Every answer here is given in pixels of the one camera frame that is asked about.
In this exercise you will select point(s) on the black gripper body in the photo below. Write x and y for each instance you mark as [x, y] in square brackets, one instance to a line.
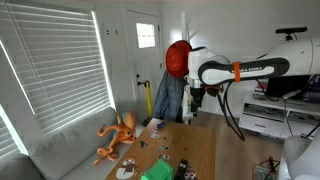
[196, 96]

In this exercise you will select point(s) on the red sequin hat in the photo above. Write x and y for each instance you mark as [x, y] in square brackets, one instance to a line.
[176, 60]

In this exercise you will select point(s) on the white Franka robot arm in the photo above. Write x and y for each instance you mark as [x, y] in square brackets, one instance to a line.
[293, 53]

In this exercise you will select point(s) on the white coat stand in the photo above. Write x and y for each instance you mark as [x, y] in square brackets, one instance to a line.
[184, 26]

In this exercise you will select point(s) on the blue-grey quilted jacket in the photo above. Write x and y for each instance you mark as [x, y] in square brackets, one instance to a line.
[168, 96]

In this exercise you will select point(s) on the blue toy car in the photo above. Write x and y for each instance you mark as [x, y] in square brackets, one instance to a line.
[161, 125]

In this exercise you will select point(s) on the wooden coffee table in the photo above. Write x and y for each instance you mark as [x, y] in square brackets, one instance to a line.
[186, 143]

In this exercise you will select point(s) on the white door with window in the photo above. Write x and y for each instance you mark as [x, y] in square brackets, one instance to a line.
[146, 63]

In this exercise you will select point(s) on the white TV cabinet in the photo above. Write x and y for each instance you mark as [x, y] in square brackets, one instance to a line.
[266, 120]

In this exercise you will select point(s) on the black remote control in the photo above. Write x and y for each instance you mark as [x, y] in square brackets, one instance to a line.
[181, 170]

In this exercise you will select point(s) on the orange octopus plush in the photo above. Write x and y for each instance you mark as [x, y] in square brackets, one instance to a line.
[123, 131]

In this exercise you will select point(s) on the green box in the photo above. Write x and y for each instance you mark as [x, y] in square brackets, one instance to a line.
[158, 170]

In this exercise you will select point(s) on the black television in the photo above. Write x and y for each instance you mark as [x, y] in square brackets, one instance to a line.
[283, 87]

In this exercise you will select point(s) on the snowman sticker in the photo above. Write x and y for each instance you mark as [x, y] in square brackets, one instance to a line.
[126, 168]

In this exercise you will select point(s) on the grey sofa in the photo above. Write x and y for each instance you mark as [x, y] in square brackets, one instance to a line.
[66, 146]

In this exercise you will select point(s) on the wide white window blind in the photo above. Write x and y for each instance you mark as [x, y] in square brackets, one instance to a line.
[56, 66]

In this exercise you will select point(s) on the narrow white window blind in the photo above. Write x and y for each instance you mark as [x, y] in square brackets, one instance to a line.
[6, 140]

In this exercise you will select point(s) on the wrist camera with orange mount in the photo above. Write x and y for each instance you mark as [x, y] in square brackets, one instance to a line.
[213, 90]

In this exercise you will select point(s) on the black stereo camera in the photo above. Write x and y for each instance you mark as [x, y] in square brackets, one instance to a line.
[291, 30]

